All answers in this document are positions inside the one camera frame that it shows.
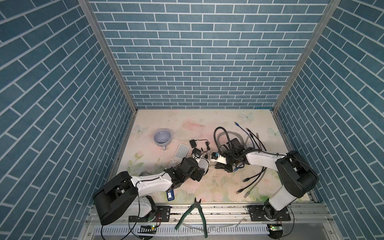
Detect controller board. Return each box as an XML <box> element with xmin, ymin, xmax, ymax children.
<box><xmin>267</xmin><ymin>224</ymin><xmax>284</xmax><ymax>235</ymax></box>
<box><xmin>137</xmin><ymin>225</ymin><xmax>158</xmax><ymax>239</ymax></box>

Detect left controller board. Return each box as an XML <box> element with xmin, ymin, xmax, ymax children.
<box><xmin>137</xmin><ymin>225</ymin><xmax>158</xmax><ymax>239</ymax></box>

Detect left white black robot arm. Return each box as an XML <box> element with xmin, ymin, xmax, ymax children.
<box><xmin>93</xmin><ymin>158</ymin><xmax>209</xmax><ymax>226</ymax></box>

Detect aluminium front rail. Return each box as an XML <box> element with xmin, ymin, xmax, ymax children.
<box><xmin>79</xmin><ymin>202</ymin><xmax>342</xmax><ymax>240</ymax></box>

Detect blue black handheld tool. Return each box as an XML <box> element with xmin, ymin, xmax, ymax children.
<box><xmin>166</xmin><ymin>190</ymin><xmax>175</xmax><ymax>202</ymax></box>

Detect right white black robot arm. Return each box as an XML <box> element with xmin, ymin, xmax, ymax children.
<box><xmin>211</xmin><ymin>138</ymin><xmax>319</xmax><ymax>221</ymax></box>

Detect black power adapter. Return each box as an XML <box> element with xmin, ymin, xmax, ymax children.
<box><xmin>189</xmin><ymin>140</ymin><xmax>197</xmax><ymax>148</ymax></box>
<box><xmin>192</xmin><ymin>148</ymin><xmax>202</xmax><ymax>153</ymax></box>

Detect black ethernet cable lower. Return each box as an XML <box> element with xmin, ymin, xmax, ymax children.
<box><xmin>236</xmin><ymin>170</ymin><xmax>266</xmax><ymax>195</ymax></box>

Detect lavender ceramic cup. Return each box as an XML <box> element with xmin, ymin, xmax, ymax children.
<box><xmin>154</xmin><ymin>129</ymin><xmax>172</xmax><ymax>151</ymax></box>

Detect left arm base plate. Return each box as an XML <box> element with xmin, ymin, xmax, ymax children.
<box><xmin>129</xmin><ymin>206</ymin><xmax>171</xmax><ymax>223</ymax></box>

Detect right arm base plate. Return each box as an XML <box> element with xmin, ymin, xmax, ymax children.
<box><xmin>247</xmin><ymin>205</ymin><xmax>291</xmax><ymax>222</ymax></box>

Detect blue ethernet cable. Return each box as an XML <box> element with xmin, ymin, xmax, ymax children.
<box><xmin>232</xmin><ymin>121</ymin><xmax>256</xmax><ymax>172</ymax></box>

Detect right controller board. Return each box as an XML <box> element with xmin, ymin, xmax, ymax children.
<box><xmin>267</xmin><ymin>224</ymin><xmax>284</xmax><ymax>235</ymax></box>

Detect green handled pliers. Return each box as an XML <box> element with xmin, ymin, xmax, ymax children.
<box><xmin>174</xmin><ymin>197</ymin><xmax>209</xmax><ymax>239</ymax></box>

